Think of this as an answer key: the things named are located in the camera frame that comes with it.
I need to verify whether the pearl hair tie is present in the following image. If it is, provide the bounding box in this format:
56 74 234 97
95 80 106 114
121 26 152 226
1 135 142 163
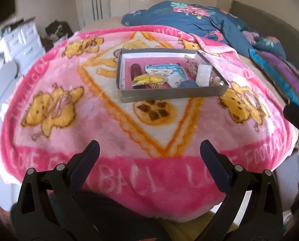
209 76 226 87

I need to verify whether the clear white plastic packet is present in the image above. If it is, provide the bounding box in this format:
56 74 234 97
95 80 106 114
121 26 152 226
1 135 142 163
196 64 213 87

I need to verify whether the blue hair pin pack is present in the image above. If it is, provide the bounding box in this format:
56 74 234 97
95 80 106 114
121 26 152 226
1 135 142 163
179 80 198 88

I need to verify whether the sheer floral hair scrunchie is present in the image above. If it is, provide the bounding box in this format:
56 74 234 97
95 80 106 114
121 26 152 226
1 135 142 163
185 56 201 79

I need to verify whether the white earring card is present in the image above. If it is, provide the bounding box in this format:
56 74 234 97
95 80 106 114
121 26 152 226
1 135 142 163
167 72 183 88

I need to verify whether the yellow rings plastic bag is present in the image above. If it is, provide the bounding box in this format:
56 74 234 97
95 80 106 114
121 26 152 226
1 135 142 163
132 74 168 88

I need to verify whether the dark brown hair claw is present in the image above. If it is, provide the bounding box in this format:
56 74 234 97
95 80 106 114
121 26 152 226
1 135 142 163
130 64 146 89

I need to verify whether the striped colourful pillow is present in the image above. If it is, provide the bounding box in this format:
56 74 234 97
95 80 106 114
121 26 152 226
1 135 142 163
249 49 299 106

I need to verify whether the green upholstered headboard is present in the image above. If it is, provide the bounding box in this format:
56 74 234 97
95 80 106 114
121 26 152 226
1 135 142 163
229 0 299 70

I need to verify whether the pink cartoon bear blanket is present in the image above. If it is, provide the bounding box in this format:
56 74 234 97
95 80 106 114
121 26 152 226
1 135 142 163
0 26 298 222

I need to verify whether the blue floral duvet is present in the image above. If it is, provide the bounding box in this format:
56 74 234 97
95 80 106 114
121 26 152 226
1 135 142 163
122 1 286 59

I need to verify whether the blue printed card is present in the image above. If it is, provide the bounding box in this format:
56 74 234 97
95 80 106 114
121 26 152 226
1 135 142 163
145 64 186 76

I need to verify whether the grey shallow cardboard tray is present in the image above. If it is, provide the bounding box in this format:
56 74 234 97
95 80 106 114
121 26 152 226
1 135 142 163
116 48 229 102

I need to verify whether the white drawer dresser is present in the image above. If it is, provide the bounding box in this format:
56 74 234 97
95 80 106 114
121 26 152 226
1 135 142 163
0 18 46 70

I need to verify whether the black bag on floor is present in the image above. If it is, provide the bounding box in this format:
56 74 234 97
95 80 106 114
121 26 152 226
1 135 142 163
45 20 73 42

